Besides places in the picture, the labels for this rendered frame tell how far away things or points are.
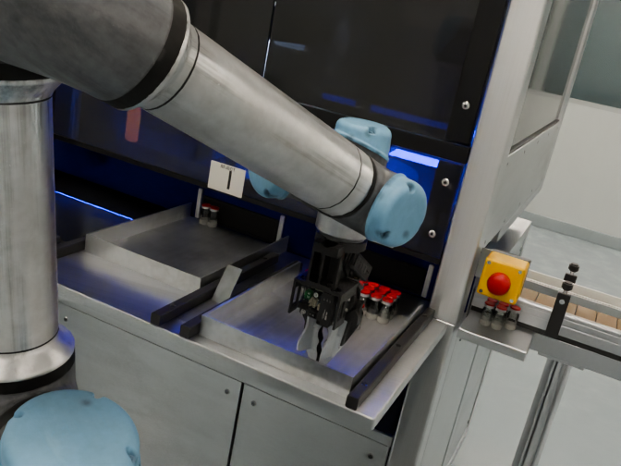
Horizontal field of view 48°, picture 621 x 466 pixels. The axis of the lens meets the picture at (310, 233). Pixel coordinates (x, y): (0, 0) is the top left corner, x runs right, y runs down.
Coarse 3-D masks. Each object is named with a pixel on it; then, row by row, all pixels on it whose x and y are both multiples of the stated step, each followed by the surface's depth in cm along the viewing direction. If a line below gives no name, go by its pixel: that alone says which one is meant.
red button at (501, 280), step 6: (492, 276) 122; (498, 276) 121; (504, 276) 121; (492, 282) 122; (498, 282) 121; (504, 282) 121; (510, 282) 122; (492, 288) 122; (498, 288) 121; (504, 288) 121; (498, 294) 122; (504, 294) 122
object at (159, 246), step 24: (144, 216) 145; (168, 216) 153; (96, 240) 129; (120, 240) 139; (144, 240) 141; (168, 240) 144; (192, 240) 146; (216, 240) 149; (240, 240) 152; (120, 264) 128; (144, 264) 125; (168, 264) 124; (192, 264) 134; (216, 264) 136; (240, 264) 133; (192, 288) 122
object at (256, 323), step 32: (256, 288) 122; (288, 288) 132; (224, 320) 114; (256, 320) 117; (288, 320) 119; (256, 352) 105; (288, 352) 102; (352, 352) 112; (384, 352) 112; (320, 384) 101; (352, 384) 99
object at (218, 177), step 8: (216, 168) 145; (224, 168) 144; (232, 168) 144; (216, 176) 146; (224, 176) 145; (232, 176) 144; (240, 176) 143; (208, 184) 147; (216, 184) 146; (224, 184) 145; (232, 184) 144; (240, 184) 143; (232, 192) 145; (240, 192) 144
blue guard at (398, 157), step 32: (64, 96) 159; (64, 128) 161; (96, 128) 157; (128, 128) 153; (160, 128) 149; (160, 160) 151; (192, 160) 148; (224, 160) 144; (416, 160) 127; (448, 160) 124; (256, 192) 142; (448, 192) 125; (448, 224) 127
